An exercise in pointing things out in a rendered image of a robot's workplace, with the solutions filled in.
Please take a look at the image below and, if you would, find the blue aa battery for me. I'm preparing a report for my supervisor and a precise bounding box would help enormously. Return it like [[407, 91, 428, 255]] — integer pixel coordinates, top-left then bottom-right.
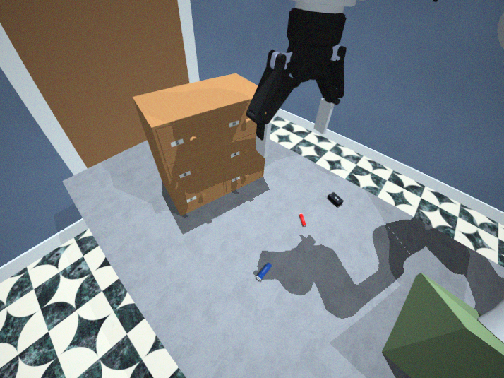
[[256, 263, 272, 281]]

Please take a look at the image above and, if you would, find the brown wooden drawer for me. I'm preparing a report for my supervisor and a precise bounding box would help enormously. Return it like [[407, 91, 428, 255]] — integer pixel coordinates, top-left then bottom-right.
[[176, 174, 224, 214], [224, 156, 263, 193], [155, 111, 220, 163], [220, 101, 257, 143], [167, 146, 222, 191], [222, 133, 261, 170]]

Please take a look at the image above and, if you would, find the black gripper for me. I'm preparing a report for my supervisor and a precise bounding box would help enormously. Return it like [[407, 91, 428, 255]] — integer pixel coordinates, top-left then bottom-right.
[[246, 8, 347, 158]]

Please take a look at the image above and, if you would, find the brown wooden chest of drawers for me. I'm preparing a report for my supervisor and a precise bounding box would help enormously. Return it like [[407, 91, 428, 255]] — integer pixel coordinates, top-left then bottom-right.
[[133, 73, 261, 216]]

